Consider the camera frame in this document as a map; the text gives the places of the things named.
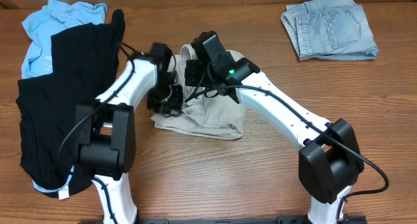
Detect beige shorts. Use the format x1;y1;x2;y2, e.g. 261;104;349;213
150;44;247;141

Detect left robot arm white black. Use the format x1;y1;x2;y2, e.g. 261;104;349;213
72;42;183;223

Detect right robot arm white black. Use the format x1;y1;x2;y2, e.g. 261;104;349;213
186;31;367;223

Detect black garment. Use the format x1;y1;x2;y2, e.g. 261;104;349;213
16;9;125;199

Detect light blue shirt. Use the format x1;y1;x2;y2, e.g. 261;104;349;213
20;0;109;199

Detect folded denim shorts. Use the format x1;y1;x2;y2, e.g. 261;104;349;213
281;0;379;61

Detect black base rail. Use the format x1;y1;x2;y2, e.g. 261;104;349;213
79;215;367;224

